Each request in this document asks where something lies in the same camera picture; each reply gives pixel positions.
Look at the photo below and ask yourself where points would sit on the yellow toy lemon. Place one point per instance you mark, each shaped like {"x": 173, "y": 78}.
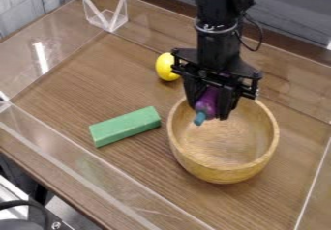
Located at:
{"x": 163, "y": 67}

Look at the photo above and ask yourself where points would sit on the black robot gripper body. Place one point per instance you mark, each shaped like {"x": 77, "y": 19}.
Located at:
{"x": 214, "y": 60}

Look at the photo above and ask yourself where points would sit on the purple toy eggplant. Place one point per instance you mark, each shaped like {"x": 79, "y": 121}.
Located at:
{"x": 205, "y": 106}

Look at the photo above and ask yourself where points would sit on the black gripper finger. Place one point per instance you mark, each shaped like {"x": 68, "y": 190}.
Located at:
{"x": 194, "y": 87}
{"x": 228, "y": 97}

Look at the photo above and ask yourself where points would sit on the brown wooden bowl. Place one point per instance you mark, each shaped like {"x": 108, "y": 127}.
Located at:
{"x": 224, "y": 152}

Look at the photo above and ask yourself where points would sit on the clear acrylic tray wall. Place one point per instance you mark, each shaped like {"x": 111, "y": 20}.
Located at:
{"x": 68, "y": 75}

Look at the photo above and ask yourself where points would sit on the green rectangular block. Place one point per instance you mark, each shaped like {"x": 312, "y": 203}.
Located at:
{"x": 124, "y": 126}

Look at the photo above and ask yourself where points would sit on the black metal bracket with bolt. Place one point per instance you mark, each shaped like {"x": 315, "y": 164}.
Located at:
{"x": 57, "y": 223}

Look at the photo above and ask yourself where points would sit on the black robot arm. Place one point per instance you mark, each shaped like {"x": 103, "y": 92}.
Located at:
{"x": 221, "y": 13}

